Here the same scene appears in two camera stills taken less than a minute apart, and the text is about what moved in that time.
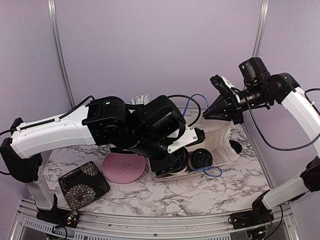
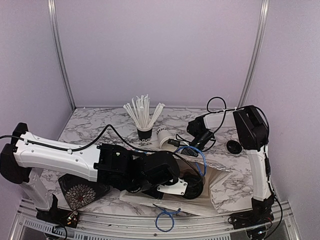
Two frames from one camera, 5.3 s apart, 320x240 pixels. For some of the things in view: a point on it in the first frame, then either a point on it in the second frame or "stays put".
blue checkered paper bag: (217, 141) → (203, 204)
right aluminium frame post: (259, 38) stays put
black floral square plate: (83, 184) stays put
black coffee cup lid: (200, 158) → (195, 186)
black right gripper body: (237, 115) → (204, 137)
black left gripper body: (148, 146) → (139, 187)
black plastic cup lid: (236, 147) stays put
